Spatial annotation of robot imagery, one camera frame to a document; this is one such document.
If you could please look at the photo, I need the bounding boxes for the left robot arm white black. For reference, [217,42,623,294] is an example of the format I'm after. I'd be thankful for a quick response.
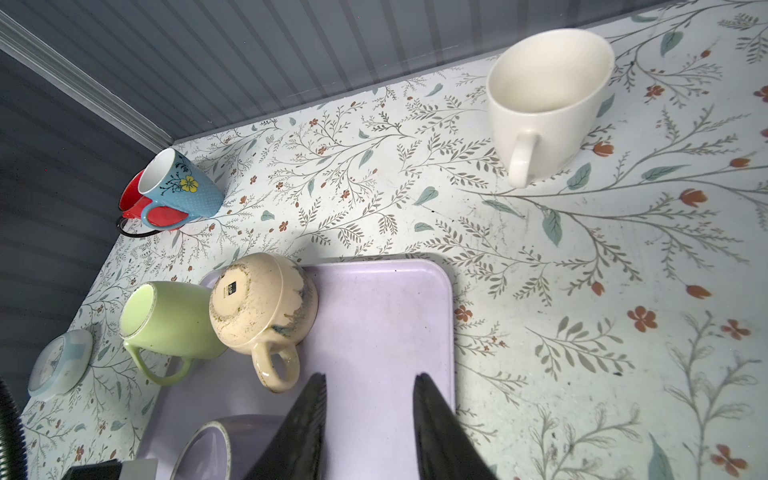
[0,381,28,480]

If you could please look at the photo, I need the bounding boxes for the floral table mat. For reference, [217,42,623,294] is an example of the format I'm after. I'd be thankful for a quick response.
[22,1,767,479]

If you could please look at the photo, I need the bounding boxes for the light green mug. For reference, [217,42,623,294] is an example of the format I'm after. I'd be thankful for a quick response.
[119,281,227,386]

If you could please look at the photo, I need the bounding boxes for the red mug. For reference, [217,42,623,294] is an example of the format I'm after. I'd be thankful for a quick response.
[116,170,189,238]

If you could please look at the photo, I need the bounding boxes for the purple mug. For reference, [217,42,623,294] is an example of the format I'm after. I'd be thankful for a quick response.
[171,414,284,479]

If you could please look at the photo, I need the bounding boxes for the blue floral mug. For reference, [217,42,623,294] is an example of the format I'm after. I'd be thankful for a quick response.
[138,148,225,230]

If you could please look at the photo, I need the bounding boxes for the lilac plastic tray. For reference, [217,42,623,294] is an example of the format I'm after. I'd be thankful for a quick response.
[139,259,455,479]

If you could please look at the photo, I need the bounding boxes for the clear tape roll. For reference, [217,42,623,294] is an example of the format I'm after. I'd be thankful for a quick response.
[28,329,93,401]

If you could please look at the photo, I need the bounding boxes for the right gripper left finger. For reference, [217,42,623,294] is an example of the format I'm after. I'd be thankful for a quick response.
[245,373,327,479]

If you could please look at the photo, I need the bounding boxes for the white cream mug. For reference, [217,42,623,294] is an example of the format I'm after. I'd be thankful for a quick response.
[486,28,615,188]

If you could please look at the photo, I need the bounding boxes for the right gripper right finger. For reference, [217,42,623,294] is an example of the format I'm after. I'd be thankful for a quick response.
[413,373,497,480]

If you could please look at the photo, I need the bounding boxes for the beige ceramic teapot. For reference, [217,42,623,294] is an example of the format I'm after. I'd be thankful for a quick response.
[209,253,319,393]

